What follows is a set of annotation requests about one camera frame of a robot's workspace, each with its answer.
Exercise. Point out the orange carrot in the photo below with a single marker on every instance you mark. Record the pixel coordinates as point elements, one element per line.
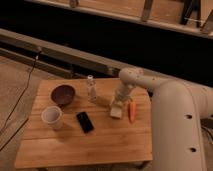
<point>132,111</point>

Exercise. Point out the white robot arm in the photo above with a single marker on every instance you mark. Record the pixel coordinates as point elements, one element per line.
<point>177,108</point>

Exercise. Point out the wooden table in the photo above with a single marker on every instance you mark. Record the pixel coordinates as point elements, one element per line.
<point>111,140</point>

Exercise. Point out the white ceramic cup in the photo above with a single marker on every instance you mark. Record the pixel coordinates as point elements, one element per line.
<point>52,116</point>

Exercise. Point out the black smartphone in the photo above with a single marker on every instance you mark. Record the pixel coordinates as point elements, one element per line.
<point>85,122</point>

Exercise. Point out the clear plastic bottle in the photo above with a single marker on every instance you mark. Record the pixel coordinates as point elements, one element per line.
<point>91,88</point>

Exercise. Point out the white sponge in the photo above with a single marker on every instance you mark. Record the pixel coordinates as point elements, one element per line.
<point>116,111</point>

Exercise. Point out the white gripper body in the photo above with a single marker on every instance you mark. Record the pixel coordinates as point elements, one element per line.
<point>123,92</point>

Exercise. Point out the dark purple bowl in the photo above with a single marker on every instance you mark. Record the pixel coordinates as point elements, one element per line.
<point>63,95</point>

